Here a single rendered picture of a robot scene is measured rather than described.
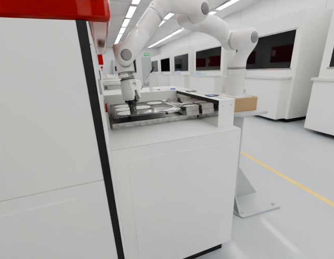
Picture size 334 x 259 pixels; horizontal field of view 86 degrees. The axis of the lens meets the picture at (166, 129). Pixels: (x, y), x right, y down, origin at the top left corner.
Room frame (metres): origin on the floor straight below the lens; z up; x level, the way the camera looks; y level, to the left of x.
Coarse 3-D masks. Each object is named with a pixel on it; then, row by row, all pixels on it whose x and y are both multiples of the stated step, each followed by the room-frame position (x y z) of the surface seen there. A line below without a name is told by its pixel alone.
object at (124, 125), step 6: (138, 120) 0.96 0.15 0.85; (144, 120) 0.96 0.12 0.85; (150, 120) 0.97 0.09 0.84; (156, 120) 0.98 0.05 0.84; (162, 120) 0.99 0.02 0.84; (168, 120) 1.00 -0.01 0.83; (174, 120) 1.01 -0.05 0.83; (180, 120) 1.02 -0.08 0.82; (114, 126) 0.91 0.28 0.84; (120, 126) 0.92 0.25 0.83; (126, 126) 0.92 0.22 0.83; (132, 126) 0.93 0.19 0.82
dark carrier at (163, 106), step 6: (144, 102) 1.25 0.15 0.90; (162, 102) 1.22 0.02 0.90; (114, 108) 1.07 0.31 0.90; (144, 108) 1.03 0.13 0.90; (150, 108) 1.03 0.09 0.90; (156, 108) 1.02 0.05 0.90; (162, 108) 1.02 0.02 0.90; (168, 108) 1.01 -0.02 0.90; (174, 108) 1.00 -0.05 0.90; (114, 114) 0.92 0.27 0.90; (132, 114) 0.90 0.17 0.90
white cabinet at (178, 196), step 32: (128, 160) 0.66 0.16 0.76; (160, 160) 0.70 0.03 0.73; (192, 160) 0.75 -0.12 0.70; (224, 160) 0.80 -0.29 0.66; (128, 192) 0.65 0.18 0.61; (160, 192) 0.69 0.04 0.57; (192, 192) 0.75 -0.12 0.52; (224, 192) 0.81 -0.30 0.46; (128, 224) 0.65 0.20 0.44; (160, 224) 0.69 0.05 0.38; (192, 224) 0.75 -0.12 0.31; (224, 224) 0.82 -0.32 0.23; (128, 256) 0.64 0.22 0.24; (160, 256) 0.69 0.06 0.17; (192, 256) 0.78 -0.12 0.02
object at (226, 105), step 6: (180, 90) 1.35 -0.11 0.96; (204, 96) 1.01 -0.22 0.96; (222, 96) 0.98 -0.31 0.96; (222, 102) 0.87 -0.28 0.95; (228, 102) 0.88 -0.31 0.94; (234, 102) 0.89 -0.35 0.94; (222, 108) 0.87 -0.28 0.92; (228, 108) 0.88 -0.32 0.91; (222, 114) 0.87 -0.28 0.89; (228, 114) 0.88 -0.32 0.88; (222, 120) 0.87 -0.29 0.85; (228, 120) 0.88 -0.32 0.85; (222, 126) 0.87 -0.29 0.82
